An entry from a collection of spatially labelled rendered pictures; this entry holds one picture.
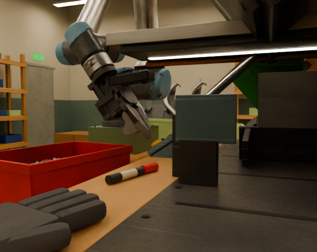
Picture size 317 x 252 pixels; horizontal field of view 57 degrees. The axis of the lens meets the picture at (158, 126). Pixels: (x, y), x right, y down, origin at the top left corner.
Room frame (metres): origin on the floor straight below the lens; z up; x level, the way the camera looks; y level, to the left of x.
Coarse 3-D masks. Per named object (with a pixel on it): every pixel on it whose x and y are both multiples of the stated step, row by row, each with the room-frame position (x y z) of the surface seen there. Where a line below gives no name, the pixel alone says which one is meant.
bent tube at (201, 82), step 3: (201, 81) 1.78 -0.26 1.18; (198, 84) 1.78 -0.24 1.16; (201, 84) 1.78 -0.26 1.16; (192, 87) 1.80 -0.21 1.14; (195, 87) 1.79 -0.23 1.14; (198, 87) 1.79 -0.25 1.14; (192, 90) 1.79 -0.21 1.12; (195, 90) 1.80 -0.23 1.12; (189, 93) 1.80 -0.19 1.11; (192, 93) 1.79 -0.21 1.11
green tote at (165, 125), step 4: (148, 120) 1.64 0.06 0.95; (152, 120) 1.63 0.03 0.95; (156, 120) 1.61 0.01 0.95; (160, 120) 1.60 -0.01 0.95; (164, 120) 1.58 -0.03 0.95; (168, 120) 1.57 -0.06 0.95; (152, 124) 1.63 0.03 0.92; (156, 124) 1.62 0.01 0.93; (160, 124) 1.60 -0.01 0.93; (164, 124) 1.59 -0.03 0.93; (168, 124) 1.57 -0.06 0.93; (160, 128) 1.60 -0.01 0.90; (164, 128) 1.59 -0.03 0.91; (168, 128) 1.57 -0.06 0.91; (160, 132) 1.60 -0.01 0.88; (164, 132) 1.59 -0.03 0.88; (168, 132) 1.57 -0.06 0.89; (160, 136) 1.60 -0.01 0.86; (164, 136) 1.59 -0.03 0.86
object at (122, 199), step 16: (144, 160) 0.66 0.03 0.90; (160, 160) 0.66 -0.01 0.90; (144, 176) 0.50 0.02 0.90; (160, 176) 0.50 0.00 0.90; (96, 192) 0.41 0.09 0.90; (112, 192) 0.41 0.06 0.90; (128, 192) 0.41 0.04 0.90; (144, 192) 0.41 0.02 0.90; (112, 208) 0.34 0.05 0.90; (128, 208) 0.34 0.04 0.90; (96, 224) 0.29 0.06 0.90; (112, 224) 0.29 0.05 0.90; (80, 240) 0.26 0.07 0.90; (96, 240) 0.26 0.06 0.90
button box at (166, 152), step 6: (168, 138) 0.69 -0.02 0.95; (156, 144) 0.71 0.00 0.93; (162, 144) 0.70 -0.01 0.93; (168, 144) 0.69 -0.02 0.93; (150, 150) 0.71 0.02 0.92; (156, 150) 0.70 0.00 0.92; (162, 150) 0.70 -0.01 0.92; (168, 150) 0.69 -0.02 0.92; (156, 156) 0.70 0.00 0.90; (162, 156) 0.70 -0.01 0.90; (168, 156) 0.69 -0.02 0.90
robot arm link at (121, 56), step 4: (104, 36) 0.84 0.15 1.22; (108, 48) 0.83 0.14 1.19; (112, 48) 0.85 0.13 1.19; (108, 52) 0.84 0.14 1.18; (112, 52) 0.85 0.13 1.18; (116, 52) 0.87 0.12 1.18; (112, 56) 0.86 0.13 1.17; (116, 56) 0.88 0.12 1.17; (120, 56) 0.90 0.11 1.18; (112, 60) 0.89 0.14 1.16; (116, 60) 0.90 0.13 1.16; (120, 60) 0.92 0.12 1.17
